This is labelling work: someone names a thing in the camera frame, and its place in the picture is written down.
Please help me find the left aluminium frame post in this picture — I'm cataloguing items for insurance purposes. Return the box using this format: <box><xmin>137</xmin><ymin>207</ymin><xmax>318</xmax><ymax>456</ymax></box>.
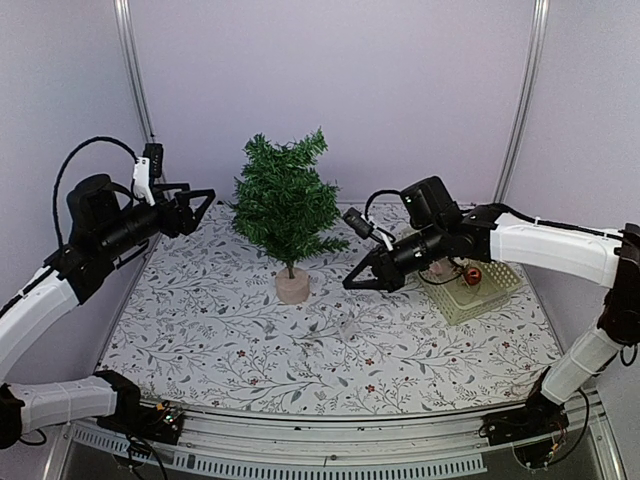
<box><xmin>112</xmin><ymin>0</ymin><xmax>174</xmax><ymax>211</ymax></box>

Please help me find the aluminium frame post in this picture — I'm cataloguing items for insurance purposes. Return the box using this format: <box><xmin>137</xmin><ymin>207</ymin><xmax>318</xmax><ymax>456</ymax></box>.
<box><xmin>493</xmin><ymin>0</ymin><xmax>550</xmax><ymax>203</ymax></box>
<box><xmin>112</xmin><ymin>0</ymin><xmax>174</xmax><ymax>211</ymax></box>

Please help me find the floral patterned table mat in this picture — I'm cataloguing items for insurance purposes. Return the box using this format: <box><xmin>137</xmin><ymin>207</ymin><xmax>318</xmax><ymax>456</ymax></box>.
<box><xmin>99</xmin><ymin>206</ymin><xmax>559</xmax><ymax>416</ymax></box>

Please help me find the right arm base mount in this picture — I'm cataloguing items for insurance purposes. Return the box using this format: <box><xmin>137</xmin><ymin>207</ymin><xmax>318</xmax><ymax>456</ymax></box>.
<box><xmin>478</xmin><ymin>393</ymin><xmax>569</xmax><ymax>469</ymax></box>

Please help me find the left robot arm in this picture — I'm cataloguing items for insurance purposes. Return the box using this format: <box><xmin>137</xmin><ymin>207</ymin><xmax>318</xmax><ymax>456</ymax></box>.
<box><xmin>1</xmin><ymin>174</ymin><xmax>216</xmax><ymax>449</ymax></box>

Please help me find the right aluminium frame post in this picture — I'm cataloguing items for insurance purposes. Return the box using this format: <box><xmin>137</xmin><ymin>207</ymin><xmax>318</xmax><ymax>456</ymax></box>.
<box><xmin>493</xmin><ymin>0</ymin><xmax>550</xmax><ymax>203</ymax></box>

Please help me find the black cable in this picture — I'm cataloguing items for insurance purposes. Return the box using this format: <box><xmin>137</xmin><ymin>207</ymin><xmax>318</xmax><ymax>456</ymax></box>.
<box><xmin>363</xmin><ymin>188</ymin><xmax>409</xmax><ymax>236</ymax></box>
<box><xmin>53</xmin><ymin>135</ymin><xmax>139</xmax><ymax>251</ymax></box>

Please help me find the right black cable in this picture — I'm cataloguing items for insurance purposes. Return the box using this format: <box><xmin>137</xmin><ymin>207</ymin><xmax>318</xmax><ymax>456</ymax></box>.
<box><xmin>363</xmin><ymin>188</ymin><xmax>409</xmax><ymax>236</ymax></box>

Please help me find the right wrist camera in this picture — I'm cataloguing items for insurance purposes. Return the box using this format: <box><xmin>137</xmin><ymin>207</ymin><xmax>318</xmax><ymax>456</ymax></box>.
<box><xmin>342</xmin><ymin>207</ymin><xmax>395</xmax><ymax>251</ymax></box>

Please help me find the left black cable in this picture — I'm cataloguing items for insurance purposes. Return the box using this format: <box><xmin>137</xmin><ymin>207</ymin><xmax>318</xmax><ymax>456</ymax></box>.
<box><xmin>53</xmin><ymin>135</ymin><xmax>139</xmax><ymax>251</ymax></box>

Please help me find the clear string light garland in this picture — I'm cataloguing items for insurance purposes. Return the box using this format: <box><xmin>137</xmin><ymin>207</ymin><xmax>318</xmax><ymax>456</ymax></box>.
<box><xmin>299</xmin><ymin>309</ymin><xmax>366</xmax><ymax>351</ymax></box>

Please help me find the pale round tree base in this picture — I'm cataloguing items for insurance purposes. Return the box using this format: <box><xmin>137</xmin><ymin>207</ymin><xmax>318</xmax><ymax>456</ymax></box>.
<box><xmin>275</xmin><ymin>267</ymin><xmax>310</xmax><ymax>305</ymax></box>

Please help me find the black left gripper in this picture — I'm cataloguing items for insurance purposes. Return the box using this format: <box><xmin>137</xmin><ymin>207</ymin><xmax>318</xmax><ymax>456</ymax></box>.
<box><xmin>97</xmin><ymin>182</ymin><xmax>215</xmax><ymax>259</ymax></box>

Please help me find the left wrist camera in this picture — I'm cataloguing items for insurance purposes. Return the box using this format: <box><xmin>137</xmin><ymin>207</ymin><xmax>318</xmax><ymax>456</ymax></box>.
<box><xmin>131</xmin><ymin>143</ymin><xmax>164</xmax><ymax>206</ymax></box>

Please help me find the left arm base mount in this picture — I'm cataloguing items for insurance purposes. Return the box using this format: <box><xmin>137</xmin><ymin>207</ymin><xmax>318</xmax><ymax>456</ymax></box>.
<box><xmin>96</xmin><ymin>401</ymin><xmax>184</xmax><ymax>445</ymax></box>

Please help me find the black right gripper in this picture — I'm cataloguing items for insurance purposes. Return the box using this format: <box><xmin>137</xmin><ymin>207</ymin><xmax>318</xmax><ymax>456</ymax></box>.
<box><xmin>343</xmin><ymin>222</ymin><xmax>447</xmax><ymax>294</ymax></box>

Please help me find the pink bow ornament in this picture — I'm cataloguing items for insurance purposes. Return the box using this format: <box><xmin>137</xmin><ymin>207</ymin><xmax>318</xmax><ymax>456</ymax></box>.
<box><xmin>429</xmin><ymin>259</ymin><xmax>452</xmax><ymax>280</ymax></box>

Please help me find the cream perforated plastic basket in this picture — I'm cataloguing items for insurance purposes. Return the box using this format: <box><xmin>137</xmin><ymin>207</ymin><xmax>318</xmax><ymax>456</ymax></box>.
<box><xmin>414</xmin><ymin>257</ymin><xmax>523</xmax><ymax>326</ymax></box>

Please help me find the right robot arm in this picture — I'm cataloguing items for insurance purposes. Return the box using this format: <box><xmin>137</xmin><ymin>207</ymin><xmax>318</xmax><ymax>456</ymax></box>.
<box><xmin>343</xmin><ymin>176</ymin><xmax>639</xmax><ymax>436</ymax></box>

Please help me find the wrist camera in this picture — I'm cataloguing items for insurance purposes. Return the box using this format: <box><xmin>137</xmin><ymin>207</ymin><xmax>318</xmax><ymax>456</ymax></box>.
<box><xmin>131</xmin><ymin>143</ymin><xmax>164</xmax><ymax>206</ymax></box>
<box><xmin>342</xmin><ymin>207</ymin><xmax>395</xmax><ymax>251</ymax></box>

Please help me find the red ball ornament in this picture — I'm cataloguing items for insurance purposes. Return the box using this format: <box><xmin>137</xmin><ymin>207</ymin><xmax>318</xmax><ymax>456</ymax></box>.
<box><xmin>463</xmin><ymin>267</ymin><xmax>483</xmax><ymax>286</ymax></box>

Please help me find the small green christmas tree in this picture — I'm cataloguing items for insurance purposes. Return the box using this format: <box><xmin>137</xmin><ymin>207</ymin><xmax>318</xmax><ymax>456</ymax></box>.
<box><xmin>230</xmin><ymin>128</ymin><xmax>349</xmax><ymax>279</ymax></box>

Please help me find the front aluminium rail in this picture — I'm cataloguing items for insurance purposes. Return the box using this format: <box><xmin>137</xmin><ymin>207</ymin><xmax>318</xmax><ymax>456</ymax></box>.
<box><xmin>43</xmin><ymin>389</ymin><xmax>627</xmax><ymax>479</ymax></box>

